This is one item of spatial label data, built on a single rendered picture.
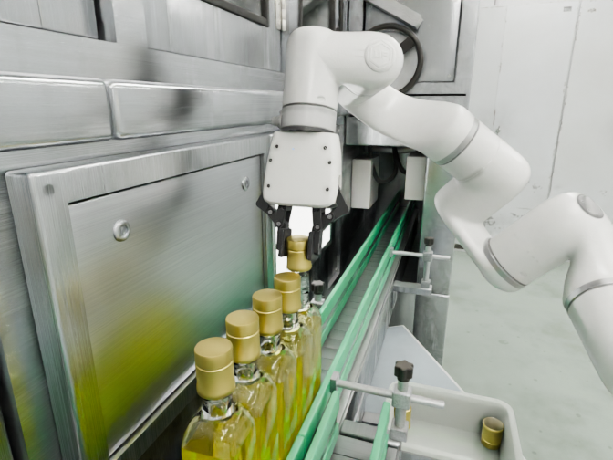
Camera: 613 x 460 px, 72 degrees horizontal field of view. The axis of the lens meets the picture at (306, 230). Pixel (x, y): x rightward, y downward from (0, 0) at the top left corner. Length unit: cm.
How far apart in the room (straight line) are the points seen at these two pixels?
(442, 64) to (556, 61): 286
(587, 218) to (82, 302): 60
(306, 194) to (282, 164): 5
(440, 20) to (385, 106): 75
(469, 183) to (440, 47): 79
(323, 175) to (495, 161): 25
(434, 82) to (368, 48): 86
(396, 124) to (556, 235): 27
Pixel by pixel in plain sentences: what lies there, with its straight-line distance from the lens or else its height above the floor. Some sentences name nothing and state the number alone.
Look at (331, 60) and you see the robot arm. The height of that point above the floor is 142.
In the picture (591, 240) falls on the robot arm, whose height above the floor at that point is 120.
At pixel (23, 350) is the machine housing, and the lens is 45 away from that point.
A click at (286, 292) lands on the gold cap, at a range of 53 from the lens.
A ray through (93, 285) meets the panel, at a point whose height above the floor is 121.
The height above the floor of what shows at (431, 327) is 62.
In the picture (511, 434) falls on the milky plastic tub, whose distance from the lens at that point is 86.
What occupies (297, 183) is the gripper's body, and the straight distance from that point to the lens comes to 56.
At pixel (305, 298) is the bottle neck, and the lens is 60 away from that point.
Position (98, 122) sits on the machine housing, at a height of 135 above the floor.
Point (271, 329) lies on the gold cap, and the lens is 49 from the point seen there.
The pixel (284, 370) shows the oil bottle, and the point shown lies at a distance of 51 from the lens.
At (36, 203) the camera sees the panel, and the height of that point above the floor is 130.
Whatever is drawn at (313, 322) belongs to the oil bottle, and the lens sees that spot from 61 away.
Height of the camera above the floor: 137
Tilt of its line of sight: 17 degrees down
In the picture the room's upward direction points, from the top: straight up
